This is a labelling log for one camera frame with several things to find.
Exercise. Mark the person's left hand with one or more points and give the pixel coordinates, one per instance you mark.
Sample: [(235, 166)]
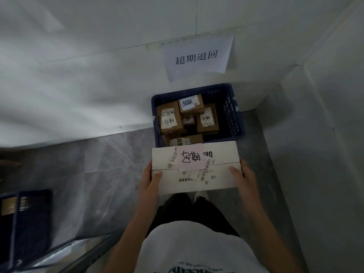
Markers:
[(148, 183)]

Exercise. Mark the person's right hand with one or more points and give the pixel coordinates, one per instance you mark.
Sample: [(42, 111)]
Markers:
[(246, 184)]

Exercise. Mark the person's right thumb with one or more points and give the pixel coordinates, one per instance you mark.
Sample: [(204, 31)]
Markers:
[(235, 174)]

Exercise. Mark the person's left thumb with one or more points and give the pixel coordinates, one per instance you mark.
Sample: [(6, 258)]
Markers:
[(157, 179)]

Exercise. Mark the white cardboard parcel box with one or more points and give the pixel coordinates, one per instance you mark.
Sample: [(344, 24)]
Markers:
[(193, 172)]

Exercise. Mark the person's left forearm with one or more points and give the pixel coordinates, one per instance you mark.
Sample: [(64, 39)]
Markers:
[(129, 235)]

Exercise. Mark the person's right forearm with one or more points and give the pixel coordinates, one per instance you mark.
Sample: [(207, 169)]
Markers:
[(271, 238)]

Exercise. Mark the person's white shoe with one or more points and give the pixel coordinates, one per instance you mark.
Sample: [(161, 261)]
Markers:
[(201, 197)]

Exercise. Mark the brown box with yellow label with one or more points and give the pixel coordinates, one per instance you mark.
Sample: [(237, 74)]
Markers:
[(184, 140)]

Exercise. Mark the person's black trousers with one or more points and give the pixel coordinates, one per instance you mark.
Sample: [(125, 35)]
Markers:
[(193, 213)]

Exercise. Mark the dark blue plastic crate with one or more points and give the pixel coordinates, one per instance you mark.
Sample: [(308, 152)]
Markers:
[(231, 116)]

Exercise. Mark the brown box with large label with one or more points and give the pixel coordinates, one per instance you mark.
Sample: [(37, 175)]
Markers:
[(170, 119)]

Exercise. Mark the brown box with small label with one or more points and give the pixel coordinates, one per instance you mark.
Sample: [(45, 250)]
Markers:
[(207, 119)]

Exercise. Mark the small brown cardboard box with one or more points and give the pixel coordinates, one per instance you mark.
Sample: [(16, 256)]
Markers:
[(189, 120)]

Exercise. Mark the brown box with tilted label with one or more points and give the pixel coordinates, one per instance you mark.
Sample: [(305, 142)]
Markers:
[(191, 104)]

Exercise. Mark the person's white t-shirt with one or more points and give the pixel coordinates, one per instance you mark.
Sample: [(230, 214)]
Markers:
[(199, 250)]

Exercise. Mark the metal shelf frame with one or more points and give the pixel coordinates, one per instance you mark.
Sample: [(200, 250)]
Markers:
[(79, 253)]

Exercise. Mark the white paper wall sign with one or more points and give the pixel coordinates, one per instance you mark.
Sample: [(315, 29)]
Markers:
[(196, 58)]

